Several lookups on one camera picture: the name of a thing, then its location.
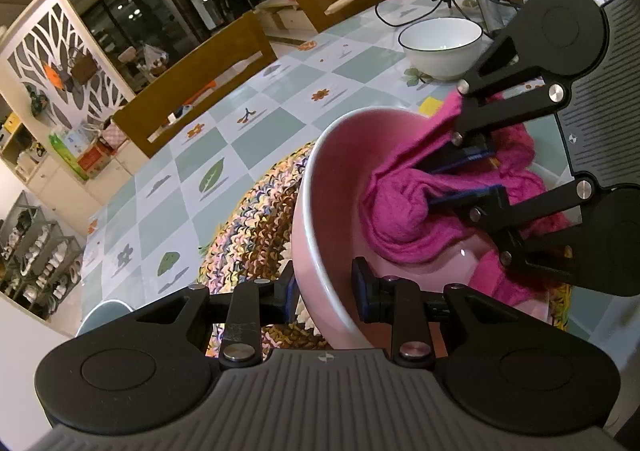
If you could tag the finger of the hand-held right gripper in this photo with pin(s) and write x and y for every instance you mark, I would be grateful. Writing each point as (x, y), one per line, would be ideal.
(470, 158)
(470, 198)

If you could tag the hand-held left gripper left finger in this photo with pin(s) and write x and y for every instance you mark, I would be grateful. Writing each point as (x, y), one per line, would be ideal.
(291, 296)

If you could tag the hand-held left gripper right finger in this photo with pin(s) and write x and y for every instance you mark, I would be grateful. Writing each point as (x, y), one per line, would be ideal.
(361, 291)

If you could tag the magenta cloth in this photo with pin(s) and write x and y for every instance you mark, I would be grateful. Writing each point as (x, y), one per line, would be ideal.
(400, 211)

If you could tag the pink bowl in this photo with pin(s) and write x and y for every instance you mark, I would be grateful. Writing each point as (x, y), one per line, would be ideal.
(325, 211)

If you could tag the white bowl with dark rim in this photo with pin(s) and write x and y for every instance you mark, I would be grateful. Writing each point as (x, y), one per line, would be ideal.
(435, 61)

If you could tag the light blue bowl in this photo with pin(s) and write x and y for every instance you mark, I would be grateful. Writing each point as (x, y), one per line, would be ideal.
(105, 313)

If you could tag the yellow sponge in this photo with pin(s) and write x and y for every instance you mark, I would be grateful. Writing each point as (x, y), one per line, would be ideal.
(430, 108)

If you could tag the colourful woven round mat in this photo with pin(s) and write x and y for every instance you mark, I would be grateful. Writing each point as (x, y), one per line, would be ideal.
(250, 221)

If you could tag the shoe rack with shoes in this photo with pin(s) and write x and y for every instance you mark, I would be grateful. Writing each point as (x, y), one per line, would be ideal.
(35, 256)

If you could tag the green package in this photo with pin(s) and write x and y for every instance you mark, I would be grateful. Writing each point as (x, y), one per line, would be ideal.
(67, 156)

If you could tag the white shelf cabinet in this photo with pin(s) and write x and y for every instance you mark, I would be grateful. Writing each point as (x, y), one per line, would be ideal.
(50, 181)

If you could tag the hanging plastic bag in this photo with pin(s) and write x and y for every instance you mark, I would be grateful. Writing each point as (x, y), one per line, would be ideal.
(152, 61)

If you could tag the brown handbag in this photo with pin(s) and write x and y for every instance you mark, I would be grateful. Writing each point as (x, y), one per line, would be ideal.
(84, 68)

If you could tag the white tree-pattern screen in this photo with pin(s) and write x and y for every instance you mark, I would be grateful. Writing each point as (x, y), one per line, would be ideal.
(35, 31)

